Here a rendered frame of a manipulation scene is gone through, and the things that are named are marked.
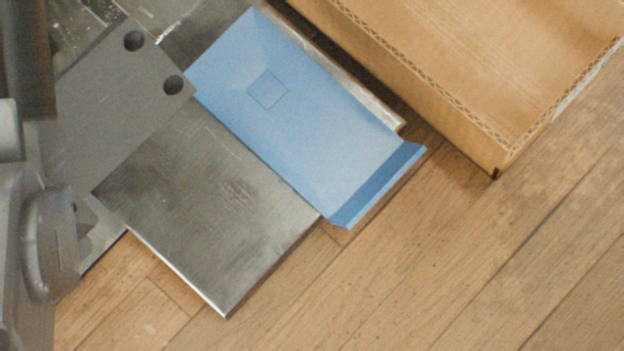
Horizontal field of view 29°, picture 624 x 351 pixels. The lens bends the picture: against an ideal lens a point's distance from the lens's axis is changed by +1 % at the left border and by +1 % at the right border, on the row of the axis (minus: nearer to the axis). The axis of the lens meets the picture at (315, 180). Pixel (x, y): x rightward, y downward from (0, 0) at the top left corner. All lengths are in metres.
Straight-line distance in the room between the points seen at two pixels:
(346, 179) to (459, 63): 0.11
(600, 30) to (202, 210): 0.28
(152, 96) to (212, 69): 0.26
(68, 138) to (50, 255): 0.13
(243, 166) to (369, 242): 0.09
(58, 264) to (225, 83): 0.39
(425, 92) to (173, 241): 0.18
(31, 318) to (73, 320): 0.39
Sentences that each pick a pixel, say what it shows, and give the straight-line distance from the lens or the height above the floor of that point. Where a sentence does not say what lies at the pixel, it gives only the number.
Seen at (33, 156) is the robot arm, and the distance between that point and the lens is 0.45.
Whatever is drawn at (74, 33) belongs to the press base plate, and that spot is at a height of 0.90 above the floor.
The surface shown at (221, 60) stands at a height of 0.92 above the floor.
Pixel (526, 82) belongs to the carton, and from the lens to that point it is 0.80.
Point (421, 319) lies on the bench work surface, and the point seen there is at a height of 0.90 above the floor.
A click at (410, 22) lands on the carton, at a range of 0.81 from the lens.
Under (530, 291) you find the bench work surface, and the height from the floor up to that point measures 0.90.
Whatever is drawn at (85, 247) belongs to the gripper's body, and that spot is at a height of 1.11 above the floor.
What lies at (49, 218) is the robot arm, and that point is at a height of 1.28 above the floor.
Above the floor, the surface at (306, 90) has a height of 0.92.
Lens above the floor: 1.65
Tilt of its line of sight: 75 degrees down
